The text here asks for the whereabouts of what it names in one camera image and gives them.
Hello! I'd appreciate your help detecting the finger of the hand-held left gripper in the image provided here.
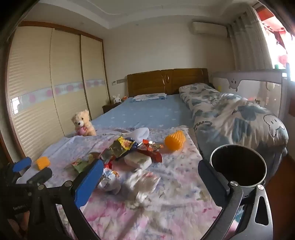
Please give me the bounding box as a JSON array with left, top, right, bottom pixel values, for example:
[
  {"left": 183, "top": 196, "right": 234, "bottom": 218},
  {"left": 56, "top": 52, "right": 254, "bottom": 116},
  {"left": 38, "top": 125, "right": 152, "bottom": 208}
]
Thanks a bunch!
[
  {"left": 0, "top": 156, "right": 32, "bottom": 185},
  {"left": 27, "top": 167, "right": 53, "bottom": 185}
]

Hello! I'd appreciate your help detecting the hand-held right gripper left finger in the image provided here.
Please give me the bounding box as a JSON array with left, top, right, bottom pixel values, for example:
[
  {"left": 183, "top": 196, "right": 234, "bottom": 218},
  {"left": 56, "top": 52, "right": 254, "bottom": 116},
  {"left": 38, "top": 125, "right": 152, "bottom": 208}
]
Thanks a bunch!
[{"left": 28, "top": 159, "right": 104, "bottom": 240}]

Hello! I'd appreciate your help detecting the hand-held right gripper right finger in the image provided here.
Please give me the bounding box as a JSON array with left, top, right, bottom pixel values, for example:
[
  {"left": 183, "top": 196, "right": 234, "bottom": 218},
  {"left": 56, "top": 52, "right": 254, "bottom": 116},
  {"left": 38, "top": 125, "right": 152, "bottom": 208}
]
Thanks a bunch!
[{"left": 198, "top": 159, "right": 273, "bottom": 240}]

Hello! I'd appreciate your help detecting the white colourful wrapper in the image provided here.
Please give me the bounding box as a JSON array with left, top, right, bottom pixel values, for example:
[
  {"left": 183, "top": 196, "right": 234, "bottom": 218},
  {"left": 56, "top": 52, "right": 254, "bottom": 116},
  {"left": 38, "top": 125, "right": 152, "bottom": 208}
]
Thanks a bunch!
[{"left": 97, "top": 167, "right": 121, "bottom": 194}]

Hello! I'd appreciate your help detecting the white bin with black inside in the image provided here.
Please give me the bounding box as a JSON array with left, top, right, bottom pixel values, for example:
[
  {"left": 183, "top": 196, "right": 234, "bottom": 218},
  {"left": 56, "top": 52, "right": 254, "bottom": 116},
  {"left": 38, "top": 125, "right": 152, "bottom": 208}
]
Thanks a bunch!
[{"left": 209, "top": 144, "right": 267, "bottom": 187}]

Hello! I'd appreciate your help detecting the white packet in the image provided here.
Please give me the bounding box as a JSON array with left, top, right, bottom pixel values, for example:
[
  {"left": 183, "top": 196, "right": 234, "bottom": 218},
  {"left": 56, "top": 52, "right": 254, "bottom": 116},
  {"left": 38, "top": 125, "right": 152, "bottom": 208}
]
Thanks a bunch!
[{"left": 124, "top": 152, "right": 152, "bottom": 171}]

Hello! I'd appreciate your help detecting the orange spiky toy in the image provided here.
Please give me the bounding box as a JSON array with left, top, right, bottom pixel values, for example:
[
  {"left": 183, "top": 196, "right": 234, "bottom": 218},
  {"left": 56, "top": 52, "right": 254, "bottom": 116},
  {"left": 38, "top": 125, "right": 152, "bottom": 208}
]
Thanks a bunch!
[{"left": 164, "top": 130, "right": 186, "bottom": 153}]

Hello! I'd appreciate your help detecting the red snack wrapper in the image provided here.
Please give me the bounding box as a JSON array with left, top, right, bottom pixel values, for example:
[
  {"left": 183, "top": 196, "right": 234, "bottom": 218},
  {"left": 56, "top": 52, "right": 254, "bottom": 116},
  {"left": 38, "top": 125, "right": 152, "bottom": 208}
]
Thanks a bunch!
[{"left": 138, "top": 139, "right": 163, "bottom": 163}]

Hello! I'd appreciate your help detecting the small orange knitted block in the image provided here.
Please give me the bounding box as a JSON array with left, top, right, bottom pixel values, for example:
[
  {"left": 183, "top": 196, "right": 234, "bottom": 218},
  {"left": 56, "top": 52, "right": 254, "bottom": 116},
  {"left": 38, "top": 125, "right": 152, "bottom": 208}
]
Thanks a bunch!
[{"left": 36, "top": 156, "right": 51, "bottom": 171}]

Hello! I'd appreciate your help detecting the pink floral blanket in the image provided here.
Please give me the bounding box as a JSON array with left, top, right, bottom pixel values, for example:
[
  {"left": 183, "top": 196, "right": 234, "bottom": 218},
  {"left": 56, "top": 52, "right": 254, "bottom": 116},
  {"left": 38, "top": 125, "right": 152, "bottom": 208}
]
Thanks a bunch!
[{"left": 43, "top": 126, "right": 245, "bottom": 240}]

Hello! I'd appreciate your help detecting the beige teddy bear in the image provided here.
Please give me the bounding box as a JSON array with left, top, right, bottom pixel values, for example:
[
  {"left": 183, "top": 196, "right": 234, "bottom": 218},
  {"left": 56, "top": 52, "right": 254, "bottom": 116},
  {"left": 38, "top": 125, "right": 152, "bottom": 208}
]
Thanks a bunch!
[{"left": 71, "top": 109, "right": 97, "bottom": 137}]

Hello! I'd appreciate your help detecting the blue patterned white quilt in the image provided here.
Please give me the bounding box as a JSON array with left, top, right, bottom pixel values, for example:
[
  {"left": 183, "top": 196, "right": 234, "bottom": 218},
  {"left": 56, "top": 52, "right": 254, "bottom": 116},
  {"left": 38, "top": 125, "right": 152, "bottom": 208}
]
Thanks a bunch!
[{"left": 178, "top": 83, "right": 289, "bottom": 157}]

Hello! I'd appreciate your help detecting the dark wooden nightstand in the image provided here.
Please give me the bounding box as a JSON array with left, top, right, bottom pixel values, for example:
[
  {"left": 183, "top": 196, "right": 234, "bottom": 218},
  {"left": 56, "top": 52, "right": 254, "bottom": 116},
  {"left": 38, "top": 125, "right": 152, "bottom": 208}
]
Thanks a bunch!
[{"left": 102, "top": 102, "right": 122, "bottom": 114}]

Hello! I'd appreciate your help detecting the blue dotted bed sheet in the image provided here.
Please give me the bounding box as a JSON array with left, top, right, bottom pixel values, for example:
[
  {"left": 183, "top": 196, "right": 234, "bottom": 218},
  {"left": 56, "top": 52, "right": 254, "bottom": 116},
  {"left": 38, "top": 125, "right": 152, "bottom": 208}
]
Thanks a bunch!
[{"left": 89, "top": 93, "right": 196, "bottom": 132}]

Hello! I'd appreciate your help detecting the cream sliding door wardrobe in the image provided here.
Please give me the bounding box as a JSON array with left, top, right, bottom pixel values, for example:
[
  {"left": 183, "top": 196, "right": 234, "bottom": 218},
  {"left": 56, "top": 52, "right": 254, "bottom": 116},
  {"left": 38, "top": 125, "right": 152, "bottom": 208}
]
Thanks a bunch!
[{"left": 5, "top": 21, "right": 110, "bottom": 162}]

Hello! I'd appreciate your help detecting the blue and white pillow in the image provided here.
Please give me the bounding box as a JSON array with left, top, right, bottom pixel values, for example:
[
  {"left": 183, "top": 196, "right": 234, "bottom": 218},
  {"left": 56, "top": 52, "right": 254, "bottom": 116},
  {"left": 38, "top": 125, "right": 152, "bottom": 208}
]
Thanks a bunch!
[{"left": 130, "top": 93, "right": 167, "bottom": 103}]

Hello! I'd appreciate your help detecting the wooden bed headboard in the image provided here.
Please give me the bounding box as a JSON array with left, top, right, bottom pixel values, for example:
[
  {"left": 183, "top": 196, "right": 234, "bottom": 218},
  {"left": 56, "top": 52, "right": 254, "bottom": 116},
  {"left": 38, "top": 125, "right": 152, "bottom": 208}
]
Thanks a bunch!
[{"left": 127, "top": 68, "right": 210, "bottom": 97}]

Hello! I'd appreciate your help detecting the grey dotted curtain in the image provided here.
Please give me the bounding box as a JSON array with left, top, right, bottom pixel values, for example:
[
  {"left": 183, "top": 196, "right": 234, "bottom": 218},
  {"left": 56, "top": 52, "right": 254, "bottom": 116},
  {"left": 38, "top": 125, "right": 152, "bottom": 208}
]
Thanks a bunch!
[{"left": 227, "top": 5, "right": 273, "bottom": 71}]

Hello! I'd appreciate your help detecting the white air conditioner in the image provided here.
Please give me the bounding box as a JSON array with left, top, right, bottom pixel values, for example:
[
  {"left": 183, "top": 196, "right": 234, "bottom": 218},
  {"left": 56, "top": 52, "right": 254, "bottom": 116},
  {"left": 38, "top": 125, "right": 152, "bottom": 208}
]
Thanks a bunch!
[{"left": 192, "top": 21, "right": 227, "bottom": 37}]

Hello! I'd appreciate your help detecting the red hanging cloth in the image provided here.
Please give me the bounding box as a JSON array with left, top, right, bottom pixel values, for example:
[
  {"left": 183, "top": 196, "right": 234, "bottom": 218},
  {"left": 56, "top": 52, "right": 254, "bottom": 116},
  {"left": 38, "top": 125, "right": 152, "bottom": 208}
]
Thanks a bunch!
[{"left": 258, "top": 5, "right": 295, "bottom": 70}]

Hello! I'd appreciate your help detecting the grey mesh bed guard rail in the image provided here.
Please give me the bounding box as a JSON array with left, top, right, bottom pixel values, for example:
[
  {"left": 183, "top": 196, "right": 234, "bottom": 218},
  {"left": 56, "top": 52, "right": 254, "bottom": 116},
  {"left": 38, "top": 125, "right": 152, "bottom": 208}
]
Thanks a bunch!
[{"left": 211, "top": 69, "right": 288, "bottom": 120}]

